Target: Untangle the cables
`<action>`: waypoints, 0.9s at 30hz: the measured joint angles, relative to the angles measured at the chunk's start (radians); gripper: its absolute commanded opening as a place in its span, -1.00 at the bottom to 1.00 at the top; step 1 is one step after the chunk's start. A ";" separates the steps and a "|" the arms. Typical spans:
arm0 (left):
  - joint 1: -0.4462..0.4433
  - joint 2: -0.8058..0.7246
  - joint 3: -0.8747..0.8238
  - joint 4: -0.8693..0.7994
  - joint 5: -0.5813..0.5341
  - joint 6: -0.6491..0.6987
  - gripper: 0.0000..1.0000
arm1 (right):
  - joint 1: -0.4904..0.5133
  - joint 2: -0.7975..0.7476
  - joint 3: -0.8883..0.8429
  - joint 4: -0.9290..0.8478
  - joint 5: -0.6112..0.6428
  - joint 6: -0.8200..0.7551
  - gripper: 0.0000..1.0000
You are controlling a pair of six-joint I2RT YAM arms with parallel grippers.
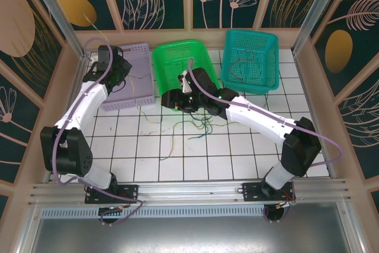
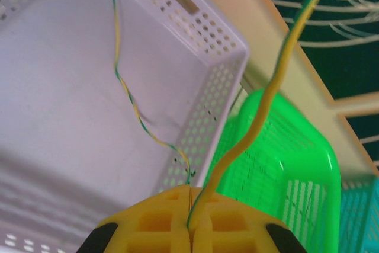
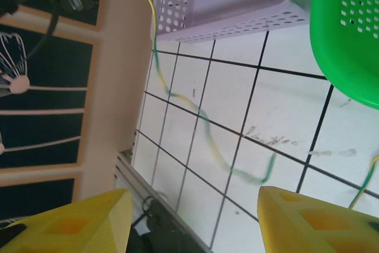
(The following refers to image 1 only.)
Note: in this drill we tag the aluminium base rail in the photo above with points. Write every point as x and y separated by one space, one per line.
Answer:
189 189

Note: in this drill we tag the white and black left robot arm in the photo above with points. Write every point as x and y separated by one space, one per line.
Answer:
86 110

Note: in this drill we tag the grey metal sheet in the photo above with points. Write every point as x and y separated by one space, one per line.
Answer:
189 235

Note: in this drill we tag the aluminium frame post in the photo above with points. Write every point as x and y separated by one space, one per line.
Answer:
62 19
314 13

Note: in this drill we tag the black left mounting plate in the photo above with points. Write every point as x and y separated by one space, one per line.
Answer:
130 192

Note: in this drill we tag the small black adapter board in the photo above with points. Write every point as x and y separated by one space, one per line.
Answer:
111 213

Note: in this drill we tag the teal plastic basket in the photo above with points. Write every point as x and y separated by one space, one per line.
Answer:
260 45

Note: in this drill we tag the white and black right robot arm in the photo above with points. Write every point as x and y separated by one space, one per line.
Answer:
260 119

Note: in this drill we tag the black mounting plate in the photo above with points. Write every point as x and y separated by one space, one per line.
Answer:
130 192
251 192

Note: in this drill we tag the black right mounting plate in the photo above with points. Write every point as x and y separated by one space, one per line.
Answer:
251 192

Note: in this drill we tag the green plastic basket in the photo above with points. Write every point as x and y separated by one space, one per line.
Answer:
171 57

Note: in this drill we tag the lavender plastic basket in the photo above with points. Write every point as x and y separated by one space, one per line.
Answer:
142 57

